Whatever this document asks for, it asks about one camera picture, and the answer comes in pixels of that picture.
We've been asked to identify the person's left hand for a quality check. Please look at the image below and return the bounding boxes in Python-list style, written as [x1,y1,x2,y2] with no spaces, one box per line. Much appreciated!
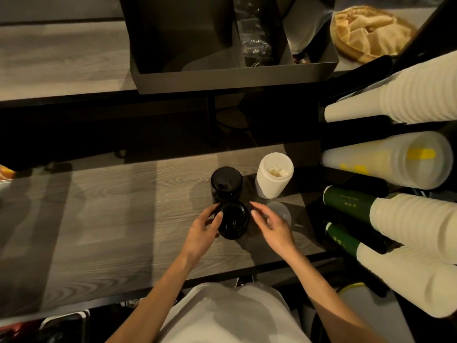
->
[179,203,225,271]

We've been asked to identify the person's right hand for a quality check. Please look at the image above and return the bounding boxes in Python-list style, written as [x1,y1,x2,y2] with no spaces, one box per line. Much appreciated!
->
[249,201,301,265]

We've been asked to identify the clear plastic lids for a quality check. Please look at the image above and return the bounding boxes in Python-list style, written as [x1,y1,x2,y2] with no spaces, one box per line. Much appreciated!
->
[266,200,292,227]

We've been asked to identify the black cup lid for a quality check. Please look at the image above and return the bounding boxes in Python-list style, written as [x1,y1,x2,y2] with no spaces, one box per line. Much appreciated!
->
[210,166,244,205]
[215,202,250,241]

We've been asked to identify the stack of white lids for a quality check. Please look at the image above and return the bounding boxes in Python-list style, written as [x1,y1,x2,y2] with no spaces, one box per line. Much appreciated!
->
[254,152,295,200]

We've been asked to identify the dark metal organizer box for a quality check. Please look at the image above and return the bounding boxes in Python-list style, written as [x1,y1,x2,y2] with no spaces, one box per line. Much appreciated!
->
[118,0,340,95]

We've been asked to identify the person's left forearm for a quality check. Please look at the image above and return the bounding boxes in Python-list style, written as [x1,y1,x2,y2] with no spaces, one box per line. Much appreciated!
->
[105,255,195,343]

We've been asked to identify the person's right forearm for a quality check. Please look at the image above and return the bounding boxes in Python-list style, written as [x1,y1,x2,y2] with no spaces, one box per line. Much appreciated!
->
[285,252,386,343]

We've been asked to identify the translucent yellow print cup stack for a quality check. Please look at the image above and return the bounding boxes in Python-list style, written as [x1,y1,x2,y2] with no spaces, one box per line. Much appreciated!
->
[321,131,454,191]

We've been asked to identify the white paper cup stack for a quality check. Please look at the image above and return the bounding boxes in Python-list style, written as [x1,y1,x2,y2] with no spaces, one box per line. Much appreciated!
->
[318,50,457,125]

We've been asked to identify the white shirt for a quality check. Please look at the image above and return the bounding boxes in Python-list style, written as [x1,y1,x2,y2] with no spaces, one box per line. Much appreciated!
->
[157,282,311,343]

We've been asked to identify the clear plastic bag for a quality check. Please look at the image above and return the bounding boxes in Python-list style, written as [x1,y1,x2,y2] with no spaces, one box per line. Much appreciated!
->
[235,0,276,68]

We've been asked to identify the grey foil pouch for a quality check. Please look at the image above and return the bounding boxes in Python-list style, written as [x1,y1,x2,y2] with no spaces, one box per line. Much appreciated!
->
[282,0,336,56]

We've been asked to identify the tan crumpled paper bundle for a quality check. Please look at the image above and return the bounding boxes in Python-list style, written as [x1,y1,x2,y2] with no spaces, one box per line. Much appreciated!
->
[330,5,417,64]

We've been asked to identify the yellow thin cable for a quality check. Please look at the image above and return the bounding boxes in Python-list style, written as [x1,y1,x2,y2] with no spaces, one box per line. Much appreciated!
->
[337,282,367,295]

